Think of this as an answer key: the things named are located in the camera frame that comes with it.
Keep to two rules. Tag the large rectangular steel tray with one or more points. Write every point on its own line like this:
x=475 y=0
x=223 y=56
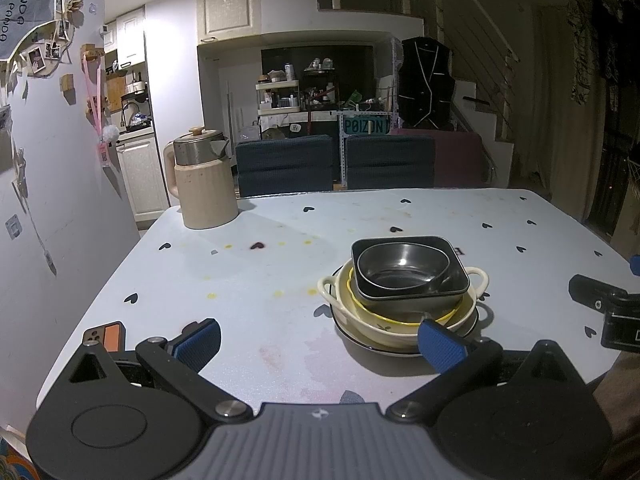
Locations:
x=400 y=303

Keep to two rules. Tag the white kitchen wall cabinet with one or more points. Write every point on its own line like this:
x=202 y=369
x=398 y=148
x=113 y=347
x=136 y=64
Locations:
x=127 y=35

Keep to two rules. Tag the white heart-print tablecloth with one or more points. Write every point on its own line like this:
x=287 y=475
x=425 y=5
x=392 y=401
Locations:
x=200 y=270

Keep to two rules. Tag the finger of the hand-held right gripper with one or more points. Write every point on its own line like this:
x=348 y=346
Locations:
x=636 y=265
x=590 y=291

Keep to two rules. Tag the beige kettle with steel lid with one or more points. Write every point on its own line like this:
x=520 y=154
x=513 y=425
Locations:
x=205 y=195

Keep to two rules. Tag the white dark-rimmed ceramic plate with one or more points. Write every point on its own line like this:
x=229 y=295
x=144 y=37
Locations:
x=370 y=347

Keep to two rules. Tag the person's right forearm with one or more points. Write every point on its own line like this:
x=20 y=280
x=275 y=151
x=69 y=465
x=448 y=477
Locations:
x=620 y=410

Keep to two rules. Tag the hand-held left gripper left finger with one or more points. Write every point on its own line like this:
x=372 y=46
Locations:
x=200 y=342

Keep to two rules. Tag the orange perforated device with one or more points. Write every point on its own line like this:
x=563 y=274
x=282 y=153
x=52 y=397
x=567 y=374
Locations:
x=112 y=335

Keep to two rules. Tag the wall photo collage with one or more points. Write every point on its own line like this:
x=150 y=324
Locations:
x=37 y=45

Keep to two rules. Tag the black vest with white trim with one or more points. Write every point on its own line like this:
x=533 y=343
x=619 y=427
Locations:
x=425 y=85

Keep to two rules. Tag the maroon sofa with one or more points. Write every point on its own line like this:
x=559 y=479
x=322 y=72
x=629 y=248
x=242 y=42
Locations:
x=460 y=160

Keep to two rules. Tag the white storage rack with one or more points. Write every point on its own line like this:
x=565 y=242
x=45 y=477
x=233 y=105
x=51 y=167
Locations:
x=277 y=96

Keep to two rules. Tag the colourful patterned cloth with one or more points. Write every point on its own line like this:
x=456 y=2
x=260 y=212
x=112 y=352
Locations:
x=15 y=460

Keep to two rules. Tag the white overhead cabinet door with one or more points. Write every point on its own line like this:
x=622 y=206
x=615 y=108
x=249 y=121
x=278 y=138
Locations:
x=227 y=7

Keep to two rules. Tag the black cluttered shelf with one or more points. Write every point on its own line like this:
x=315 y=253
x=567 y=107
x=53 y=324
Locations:
x=320 y=85

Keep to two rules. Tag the white kitchen base cabinet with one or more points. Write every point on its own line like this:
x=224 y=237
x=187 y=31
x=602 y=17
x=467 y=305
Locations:
x=142 y=175

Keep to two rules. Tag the teal sign plate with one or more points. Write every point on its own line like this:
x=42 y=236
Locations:
x=366 y=126

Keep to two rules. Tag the stair railing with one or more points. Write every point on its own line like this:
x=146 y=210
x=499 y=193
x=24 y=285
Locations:
x=475 y=35

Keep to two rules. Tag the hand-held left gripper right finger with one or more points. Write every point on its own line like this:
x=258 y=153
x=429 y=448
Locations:
x=440 y=345

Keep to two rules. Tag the dried flower wall garland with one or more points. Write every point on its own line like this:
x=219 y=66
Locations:
x=595 y=50

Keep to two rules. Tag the lemon-print ceramic bowl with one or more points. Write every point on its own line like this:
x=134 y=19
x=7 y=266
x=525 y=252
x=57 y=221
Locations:
x=382 y=324

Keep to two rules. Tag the small square steel container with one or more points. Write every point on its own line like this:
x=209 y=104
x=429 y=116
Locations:
x=365 y=277

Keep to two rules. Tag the dark blue chair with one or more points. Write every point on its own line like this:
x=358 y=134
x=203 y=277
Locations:
x=390 y=162
x=285 y=165

